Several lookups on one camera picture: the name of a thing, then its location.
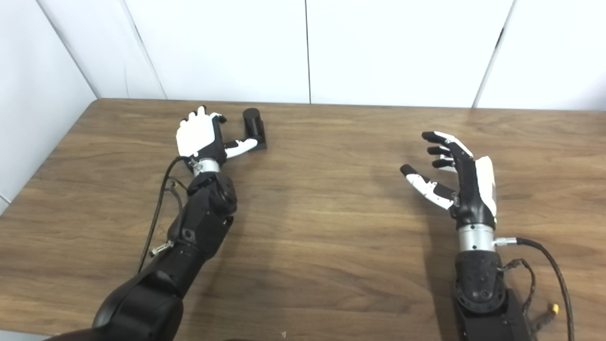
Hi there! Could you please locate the white and black left hand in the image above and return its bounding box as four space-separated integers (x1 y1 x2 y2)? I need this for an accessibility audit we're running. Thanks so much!
176 105 260 162

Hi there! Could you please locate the white and black right hand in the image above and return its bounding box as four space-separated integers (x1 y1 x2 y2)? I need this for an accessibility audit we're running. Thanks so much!
400 131 498 228

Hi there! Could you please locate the black peg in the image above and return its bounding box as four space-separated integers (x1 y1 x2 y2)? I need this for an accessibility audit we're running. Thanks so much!
242 108 267 151

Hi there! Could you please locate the thin braided left arm wire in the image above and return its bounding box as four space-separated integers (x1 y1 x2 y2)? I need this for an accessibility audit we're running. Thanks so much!
168 178 190 214

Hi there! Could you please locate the thick black left wrist cable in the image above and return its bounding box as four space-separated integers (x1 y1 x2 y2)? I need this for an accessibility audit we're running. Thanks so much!
137 156 192 274

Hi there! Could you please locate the thick black wrist cable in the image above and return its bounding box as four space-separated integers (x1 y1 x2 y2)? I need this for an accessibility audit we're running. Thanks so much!
137 156 192 274
495 237 576 341

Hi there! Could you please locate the thin braided wire, yellow plug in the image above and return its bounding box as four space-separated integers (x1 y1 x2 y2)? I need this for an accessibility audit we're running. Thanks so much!
499 258 560 332

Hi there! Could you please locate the thick black right wrist cable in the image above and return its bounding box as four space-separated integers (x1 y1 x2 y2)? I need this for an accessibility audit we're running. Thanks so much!
495 237 576 341

